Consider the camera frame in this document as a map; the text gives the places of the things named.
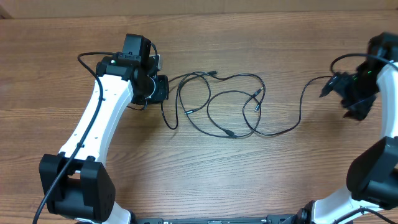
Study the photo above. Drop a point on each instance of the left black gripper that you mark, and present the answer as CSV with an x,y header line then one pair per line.
x,y
162,93

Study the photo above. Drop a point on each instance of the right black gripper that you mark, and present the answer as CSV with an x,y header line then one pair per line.
x,y
335,86

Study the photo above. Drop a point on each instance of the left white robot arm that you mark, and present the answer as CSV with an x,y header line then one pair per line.
x,y
75,182

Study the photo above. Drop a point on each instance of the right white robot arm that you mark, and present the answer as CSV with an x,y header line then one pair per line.
x,y
371,181

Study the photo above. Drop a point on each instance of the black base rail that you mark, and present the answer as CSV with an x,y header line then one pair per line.
x,y
270,219

